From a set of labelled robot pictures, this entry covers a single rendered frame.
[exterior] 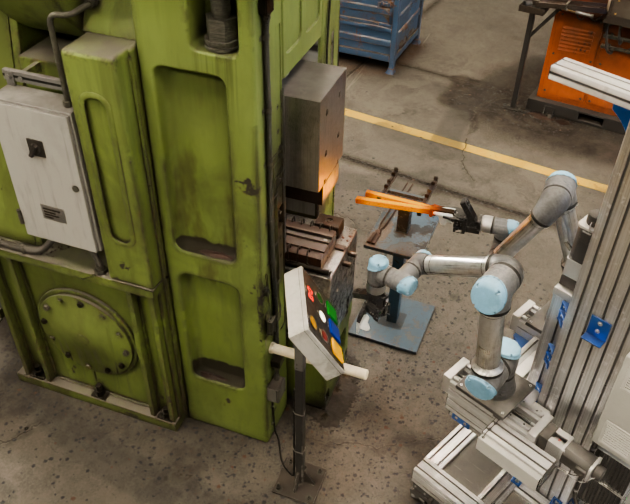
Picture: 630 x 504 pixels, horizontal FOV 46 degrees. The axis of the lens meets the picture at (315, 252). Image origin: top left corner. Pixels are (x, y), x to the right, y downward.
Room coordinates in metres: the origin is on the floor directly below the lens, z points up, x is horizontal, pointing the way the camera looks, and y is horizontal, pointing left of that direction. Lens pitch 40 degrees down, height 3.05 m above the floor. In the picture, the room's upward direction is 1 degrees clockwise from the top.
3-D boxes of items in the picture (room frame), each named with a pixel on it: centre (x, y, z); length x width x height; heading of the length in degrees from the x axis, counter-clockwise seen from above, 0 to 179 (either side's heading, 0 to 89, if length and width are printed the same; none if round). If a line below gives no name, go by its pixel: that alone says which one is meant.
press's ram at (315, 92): (2.62, 0.12, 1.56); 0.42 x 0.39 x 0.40; 70
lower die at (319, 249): (2.58, 0.14, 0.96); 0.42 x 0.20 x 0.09; 70
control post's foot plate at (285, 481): (1.95, 0.05, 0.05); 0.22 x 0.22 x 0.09; 70
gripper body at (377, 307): (2.06, -0.24, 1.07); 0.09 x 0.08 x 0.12; 45
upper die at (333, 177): (2.58, 0.14, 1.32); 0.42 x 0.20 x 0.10; 70
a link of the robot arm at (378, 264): (2.06, -0.24, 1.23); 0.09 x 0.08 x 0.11; 53
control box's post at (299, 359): (1.96, 0.05, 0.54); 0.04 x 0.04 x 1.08; 70
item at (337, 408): (2.49, -0.10, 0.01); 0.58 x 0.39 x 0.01; 160
